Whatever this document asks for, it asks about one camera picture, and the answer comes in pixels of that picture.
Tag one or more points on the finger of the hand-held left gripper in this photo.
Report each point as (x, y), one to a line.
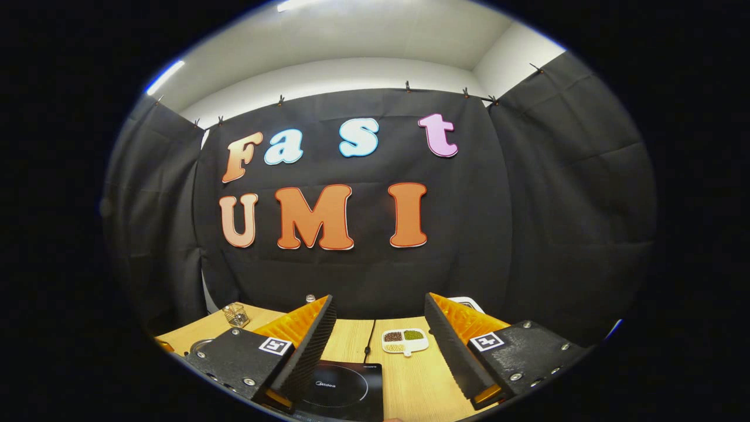
(164, 345)

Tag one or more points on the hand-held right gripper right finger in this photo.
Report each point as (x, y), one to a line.
(456, 351)

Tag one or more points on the row of small black clips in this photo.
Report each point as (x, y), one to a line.
(408, 87)

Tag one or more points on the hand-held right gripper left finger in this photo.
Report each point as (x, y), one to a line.
(304, 351)

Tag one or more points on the white toaster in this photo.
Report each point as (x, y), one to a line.
(469, 303)

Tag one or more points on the white divided dish of beans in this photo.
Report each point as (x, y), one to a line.
(404, 341)

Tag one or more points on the black induction cooktop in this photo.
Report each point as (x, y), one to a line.
(345, 390)

